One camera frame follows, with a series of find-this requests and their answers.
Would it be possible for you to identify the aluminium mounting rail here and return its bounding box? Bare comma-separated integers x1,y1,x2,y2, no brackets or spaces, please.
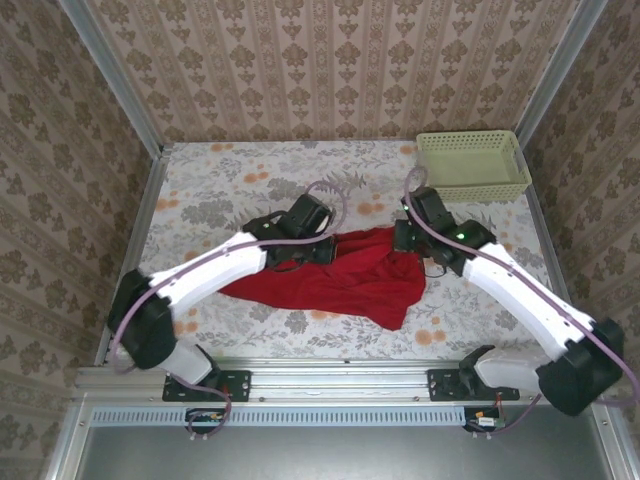
74,357,609,406

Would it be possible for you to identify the grey metal panel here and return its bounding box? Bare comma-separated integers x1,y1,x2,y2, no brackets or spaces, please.
74,404,616,480

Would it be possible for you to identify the pale green plastic basket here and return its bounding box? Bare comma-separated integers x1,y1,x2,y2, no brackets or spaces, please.
415,130,533,204

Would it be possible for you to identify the aluminium table side rail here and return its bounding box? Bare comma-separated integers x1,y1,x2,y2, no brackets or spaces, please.
97,144,174,359
517,134,591,364

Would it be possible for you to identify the aluminium frame post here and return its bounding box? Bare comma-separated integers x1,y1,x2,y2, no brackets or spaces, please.
57,0,166,154
514,0,611,146

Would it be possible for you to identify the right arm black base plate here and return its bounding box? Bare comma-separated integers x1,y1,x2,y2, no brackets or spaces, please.
427,368,521,403

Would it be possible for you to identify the floral tablecloth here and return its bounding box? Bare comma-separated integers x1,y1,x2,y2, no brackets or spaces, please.
113,141,574,361

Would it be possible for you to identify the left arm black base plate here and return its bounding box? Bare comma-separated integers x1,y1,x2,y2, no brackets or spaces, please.
162,368,251,403

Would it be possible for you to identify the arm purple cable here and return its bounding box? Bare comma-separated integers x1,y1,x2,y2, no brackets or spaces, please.
402,167,640,440
108,180,351,441

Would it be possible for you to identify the red t-shirt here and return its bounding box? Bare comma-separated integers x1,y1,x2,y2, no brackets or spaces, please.
219,225,427,332

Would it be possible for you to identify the slotted grey cable duct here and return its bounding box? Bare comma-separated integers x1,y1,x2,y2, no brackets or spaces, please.
92,406,466,427

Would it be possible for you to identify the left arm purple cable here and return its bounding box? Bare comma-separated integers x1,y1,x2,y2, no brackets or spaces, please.
108,180,351,441

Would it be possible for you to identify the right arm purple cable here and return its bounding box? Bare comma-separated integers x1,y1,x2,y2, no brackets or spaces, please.
402,167,640,440

